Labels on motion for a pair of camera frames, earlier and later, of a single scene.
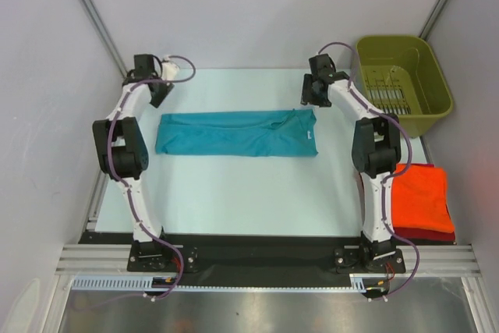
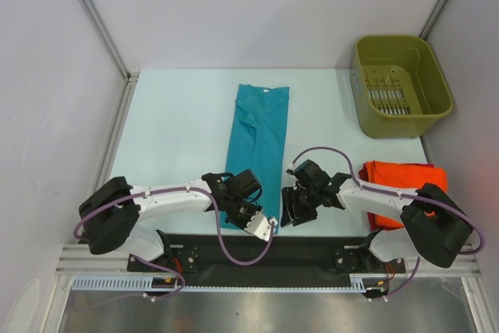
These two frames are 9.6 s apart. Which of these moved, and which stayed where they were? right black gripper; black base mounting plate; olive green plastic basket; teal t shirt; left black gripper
Moved: left black gripper; right black gripper; teal t shirt
Stayed: olive green plastic basket; black base mounting plate
